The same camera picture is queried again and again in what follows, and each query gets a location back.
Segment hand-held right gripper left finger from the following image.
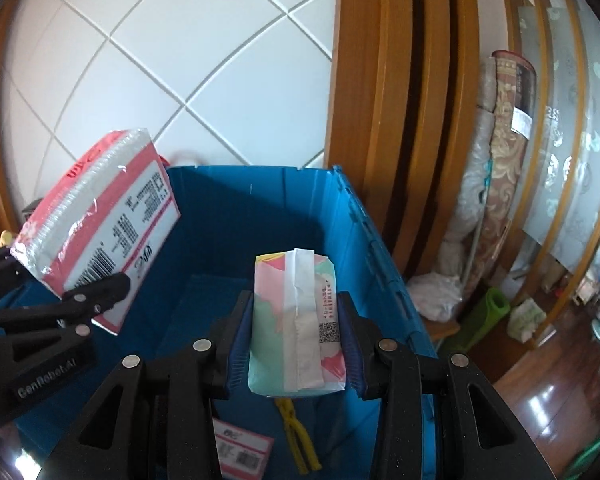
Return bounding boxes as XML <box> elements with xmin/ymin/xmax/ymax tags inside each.
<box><xmin>40</xmin><ymin>291</ymin><xmax>255</xmax><ymax>480</ymax></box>

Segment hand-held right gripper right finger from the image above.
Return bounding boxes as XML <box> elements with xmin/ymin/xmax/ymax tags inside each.
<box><xmin>336</xmin><ymin>291</ymin><xmax>556</xmax><ymax>480</ymax></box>

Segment pastel tissue pack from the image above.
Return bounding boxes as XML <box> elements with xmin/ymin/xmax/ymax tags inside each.
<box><xmin>247</xmin><ymin>247</ymin><xmax>348</xmax><ymax>397</ymax></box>

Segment pink barcode label tissue pack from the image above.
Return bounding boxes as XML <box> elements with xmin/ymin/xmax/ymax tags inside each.
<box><xmin>10</xmin><ymin>127</ymin><xmax>182</xmax><ymax>336</ymax></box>

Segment blue plastic crate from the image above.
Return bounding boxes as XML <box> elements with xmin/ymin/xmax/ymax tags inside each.
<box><xmin>0</xmin><ymin>164</ymin><xmax>438</xmax><ymax>480</ymax></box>

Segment white plastic bag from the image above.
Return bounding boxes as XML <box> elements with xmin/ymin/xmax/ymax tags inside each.
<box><xmin>406</xmin><ymin>272</ymin><xmax>466</xmax><ymax>323</ymax></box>

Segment green rolled mat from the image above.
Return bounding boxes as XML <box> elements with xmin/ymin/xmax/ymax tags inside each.
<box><xmin>437</xmin><ymin>287</ymin><xmax>511</xmax><ymax>361</ymax></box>

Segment white paper pack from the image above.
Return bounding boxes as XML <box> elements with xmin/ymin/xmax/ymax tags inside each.
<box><xmin>507</xmin><ymin>297</ymin><xmax>547</xmax><ymax>343</ymax></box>

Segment grey rolled blanket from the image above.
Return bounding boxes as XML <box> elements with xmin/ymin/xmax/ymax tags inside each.
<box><xmin>440</xmin><ymin>57</ymin><xmax>496</xmax><ymax>281</ymax></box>

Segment rolled patterned carpet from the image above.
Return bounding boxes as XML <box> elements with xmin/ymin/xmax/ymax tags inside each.
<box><xmin>480</xmin><ymin>50</ymin><xmax>538</xmax><ymax>281</ymax></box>

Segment wooden glass door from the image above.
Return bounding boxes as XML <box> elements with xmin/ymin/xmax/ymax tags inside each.
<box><xmin>495</xmin><ymin>0</ymin><xmax>600</xmax><ymax>346</ymax></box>

